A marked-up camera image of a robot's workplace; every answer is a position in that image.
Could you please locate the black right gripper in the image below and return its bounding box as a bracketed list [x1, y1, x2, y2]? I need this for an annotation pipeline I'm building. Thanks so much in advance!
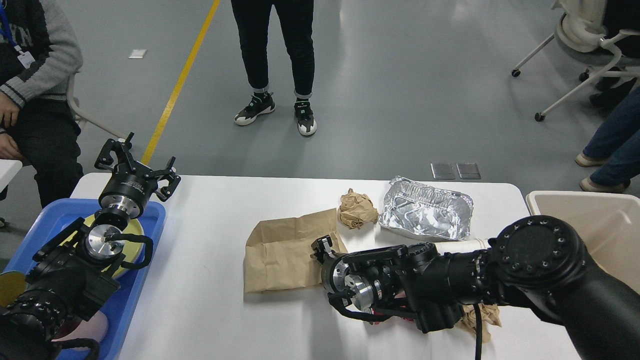
[310, 235, 352, 294]

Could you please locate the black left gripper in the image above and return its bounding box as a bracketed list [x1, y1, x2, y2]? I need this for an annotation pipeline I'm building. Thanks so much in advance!
[94, 132, 182, 219]

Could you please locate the brown paper bag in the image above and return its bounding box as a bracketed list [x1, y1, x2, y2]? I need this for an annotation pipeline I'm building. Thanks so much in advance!
[244, 208, 347, 293]

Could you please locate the small brown paper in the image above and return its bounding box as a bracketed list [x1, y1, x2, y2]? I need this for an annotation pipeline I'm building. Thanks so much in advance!
[337, 188, 380, 230]

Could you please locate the yellow plate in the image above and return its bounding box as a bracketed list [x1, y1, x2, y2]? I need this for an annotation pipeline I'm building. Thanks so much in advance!
[77, 219, 144, 264]

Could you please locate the aluminium foil tray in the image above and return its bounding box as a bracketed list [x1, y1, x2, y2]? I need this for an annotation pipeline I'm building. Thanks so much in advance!
[378, 176, 474, 241]

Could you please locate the pink mug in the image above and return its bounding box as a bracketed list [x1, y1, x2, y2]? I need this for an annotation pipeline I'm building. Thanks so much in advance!
[51, 311, 109, 343]

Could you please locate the large brown paper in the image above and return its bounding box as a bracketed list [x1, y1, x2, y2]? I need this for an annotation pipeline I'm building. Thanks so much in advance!
[455, 303, 503, 344]

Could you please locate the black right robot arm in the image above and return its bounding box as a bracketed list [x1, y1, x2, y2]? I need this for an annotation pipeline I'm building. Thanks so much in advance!
[311, 215, 640, 360]

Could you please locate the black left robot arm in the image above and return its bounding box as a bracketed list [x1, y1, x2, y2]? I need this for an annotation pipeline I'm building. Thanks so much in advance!
[1, 132, 181, 360]

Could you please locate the blue plastic tray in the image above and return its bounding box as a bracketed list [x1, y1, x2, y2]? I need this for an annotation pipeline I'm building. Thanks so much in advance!
[1, 198, 166, 360]

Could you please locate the white office chair left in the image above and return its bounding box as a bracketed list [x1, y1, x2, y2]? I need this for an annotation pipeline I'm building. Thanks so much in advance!
[66, 70, 128, 139]

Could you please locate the white office chair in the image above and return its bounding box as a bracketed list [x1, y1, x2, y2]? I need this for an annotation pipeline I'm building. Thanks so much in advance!
[66, 70, 128, 139]
[510, 0, 639, 122]

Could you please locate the small white side table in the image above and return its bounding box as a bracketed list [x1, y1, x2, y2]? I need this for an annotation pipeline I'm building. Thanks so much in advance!
[0, 159, 23, 192]

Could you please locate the left metal floor plate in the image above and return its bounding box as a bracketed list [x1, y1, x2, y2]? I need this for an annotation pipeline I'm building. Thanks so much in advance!
[430, 162, 457, 180]

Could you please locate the metal floor plate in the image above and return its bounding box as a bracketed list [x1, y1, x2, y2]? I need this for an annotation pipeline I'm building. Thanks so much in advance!
[455, 162, 482, 180]
[430, 162, 457, 180]

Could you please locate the white paper cup behind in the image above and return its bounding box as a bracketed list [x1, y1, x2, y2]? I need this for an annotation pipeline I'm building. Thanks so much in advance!
[434, 238, 490, 254]

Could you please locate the dark teal mug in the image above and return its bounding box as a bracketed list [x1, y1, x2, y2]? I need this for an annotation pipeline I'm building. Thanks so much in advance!
[0, 271, 28, 308]

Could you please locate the right metal floor plate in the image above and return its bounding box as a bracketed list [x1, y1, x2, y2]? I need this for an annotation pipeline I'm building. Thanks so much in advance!
[455, 162, 482, 180]

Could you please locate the person in black trousers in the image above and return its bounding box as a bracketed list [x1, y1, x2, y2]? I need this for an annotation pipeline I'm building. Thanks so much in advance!
[230, 0, 318, 138]

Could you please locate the beige plastic bin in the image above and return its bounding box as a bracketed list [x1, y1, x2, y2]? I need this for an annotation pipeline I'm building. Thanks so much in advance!
[525, 191, 640, 292]

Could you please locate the person in dark blue jeans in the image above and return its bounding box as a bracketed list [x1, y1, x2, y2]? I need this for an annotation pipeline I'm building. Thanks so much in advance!
[574, 88, 640, 194]

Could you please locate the white office chair right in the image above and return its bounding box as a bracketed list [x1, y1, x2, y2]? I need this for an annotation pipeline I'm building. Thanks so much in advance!
[510, 0, 639, 122]

